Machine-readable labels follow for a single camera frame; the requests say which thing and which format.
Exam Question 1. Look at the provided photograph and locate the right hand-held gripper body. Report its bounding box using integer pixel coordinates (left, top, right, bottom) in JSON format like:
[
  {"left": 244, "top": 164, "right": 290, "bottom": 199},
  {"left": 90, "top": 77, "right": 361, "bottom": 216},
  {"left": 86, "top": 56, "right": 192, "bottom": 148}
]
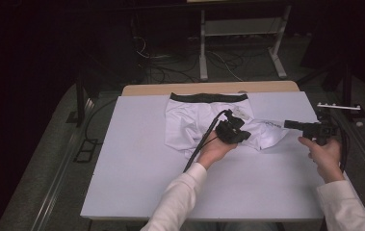
[{"left": 300, "top": 110, "right": 339, "bottom": 145}]

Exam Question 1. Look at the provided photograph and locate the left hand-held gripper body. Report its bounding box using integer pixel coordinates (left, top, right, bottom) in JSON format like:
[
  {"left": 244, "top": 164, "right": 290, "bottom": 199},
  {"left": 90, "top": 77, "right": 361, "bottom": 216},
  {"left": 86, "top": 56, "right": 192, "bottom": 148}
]
[{"left": 215, "top": 109, "right": 246, "bottom": 144}]

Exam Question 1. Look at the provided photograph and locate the white boxer shorts black waistband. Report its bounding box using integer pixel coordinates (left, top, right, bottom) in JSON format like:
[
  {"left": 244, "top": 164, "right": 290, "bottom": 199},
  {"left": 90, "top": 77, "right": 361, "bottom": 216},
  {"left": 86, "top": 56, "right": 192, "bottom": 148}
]
[{"left": 164, "top": 91, "right": 290, "bottom": 158}]

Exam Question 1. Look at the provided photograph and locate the person's left hand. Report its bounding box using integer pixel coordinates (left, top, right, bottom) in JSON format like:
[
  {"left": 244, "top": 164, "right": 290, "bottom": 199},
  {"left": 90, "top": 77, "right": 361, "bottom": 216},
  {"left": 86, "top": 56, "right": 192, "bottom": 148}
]
[{"left": 196, "top": 129, "right": 238, "bottom": 170}]

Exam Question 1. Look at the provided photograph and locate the person's right hand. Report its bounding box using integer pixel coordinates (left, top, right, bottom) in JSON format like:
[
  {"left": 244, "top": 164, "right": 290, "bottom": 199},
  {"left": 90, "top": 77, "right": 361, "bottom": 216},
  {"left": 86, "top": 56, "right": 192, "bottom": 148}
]
[{"left": 298, "top": 136, "right": 345, "bottom": 185}]

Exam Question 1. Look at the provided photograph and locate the white bar with markers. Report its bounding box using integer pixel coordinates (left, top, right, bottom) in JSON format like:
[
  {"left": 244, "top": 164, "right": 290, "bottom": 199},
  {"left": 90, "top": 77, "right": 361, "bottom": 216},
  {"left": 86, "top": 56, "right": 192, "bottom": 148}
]
[{"left": 316, "top": 101, "right": 363, "bottom": 112}]

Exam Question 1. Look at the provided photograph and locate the wooden table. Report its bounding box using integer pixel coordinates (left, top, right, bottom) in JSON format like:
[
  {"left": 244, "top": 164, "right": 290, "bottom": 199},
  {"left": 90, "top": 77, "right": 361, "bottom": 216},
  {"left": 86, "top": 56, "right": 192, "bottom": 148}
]
[{"left": 83, "top": 80, "right": 326, "bottom": 223}]

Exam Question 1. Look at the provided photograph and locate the black metal stand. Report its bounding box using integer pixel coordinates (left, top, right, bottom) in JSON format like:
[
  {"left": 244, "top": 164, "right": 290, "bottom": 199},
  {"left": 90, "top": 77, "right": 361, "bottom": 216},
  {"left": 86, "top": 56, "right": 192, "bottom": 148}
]
[
  {"left": 298, "top": 61, "right": 365, "bottom": 120},
  {"left": 65, "top": 57, "right": 101, "bottom": 128}
]

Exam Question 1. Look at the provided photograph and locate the white metal stand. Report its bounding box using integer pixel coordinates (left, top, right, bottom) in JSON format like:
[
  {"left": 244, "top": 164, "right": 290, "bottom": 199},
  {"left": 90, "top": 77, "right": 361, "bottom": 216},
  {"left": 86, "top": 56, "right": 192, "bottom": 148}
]
[{"left": 198, "top": 5, "right": 293, "bottom": 82}]

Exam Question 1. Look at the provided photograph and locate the white board table cover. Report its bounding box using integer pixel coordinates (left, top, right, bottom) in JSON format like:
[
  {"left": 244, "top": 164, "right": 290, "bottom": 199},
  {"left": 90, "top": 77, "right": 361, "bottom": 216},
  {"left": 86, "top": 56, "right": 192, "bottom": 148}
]
[{"left": 80, "top": 90, "right": 326, "bottom": 221}]

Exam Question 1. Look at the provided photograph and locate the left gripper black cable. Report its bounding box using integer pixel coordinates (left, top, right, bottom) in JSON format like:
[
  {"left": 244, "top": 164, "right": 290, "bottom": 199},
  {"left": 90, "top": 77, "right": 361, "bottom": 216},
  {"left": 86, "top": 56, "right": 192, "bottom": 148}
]
[{"left": 182, "top": 109, "right": 233, "bottom": 173}]

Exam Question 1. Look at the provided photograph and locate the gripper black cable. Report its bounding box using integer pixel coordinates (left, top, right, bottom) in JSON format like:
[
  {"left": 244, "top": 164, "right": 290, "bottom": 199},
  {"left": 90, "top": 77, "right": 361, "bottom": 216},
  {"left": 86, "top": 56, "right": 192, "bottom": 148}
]
[
  {"left": 328, "top": 112, "right": 351, "bottom": 173},
  {"left": 182, "top": 109, "right": 233, "bottom": 173}
]

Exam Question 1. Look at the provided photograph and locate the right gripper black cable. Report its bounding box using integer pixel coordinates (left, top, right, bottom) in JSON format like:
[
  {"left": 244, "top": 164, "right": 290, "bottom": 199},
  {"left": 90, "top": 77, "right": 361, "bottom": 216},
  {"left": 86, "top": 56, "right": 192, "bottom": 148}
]
[{"left": 328, "top": 112, "right": 351, "bottom": 173}]

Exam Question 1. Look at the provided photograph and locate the tangle of floor cables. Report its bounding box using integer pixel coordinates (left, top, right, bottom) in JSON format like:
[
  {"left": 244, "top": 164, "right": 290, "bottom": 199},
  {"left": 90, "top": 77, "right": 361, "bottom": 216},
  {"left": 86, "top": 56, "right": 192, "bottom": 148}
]
[{"left": 131, "top": 35, "right": 246, "bottom": 85}]

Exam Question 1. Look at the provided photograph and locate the black floor cable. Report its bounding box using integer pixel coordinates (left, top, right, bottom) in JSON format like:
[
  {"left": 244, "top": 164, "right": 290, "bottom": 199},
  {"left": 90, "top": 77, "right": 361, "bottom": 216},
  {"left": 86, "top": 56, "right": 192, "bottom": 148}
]
[{"left": 84, "top": 97, "right": 118, "bottom": 146}]

